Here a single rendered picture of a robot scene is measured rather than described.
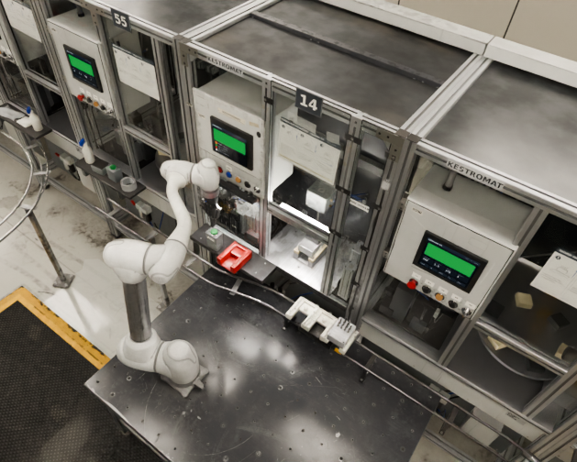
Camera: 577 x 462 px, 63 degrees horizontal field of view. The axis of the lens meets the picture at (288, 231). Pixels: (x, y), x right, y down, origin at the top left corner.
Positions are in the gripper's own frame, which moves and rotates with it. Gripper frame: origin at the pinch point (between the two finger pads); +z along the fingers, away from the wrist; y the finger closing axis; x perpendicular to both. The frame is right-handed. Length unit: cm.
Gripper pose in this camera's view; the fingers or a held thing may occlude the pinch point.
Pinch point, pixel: (213, 221)
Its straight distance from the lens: 259.3
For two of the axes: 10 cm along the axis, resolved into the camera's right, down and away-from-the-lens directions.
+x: -5.8, 5.8, -5.7
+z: -0.5, 6.8, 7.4
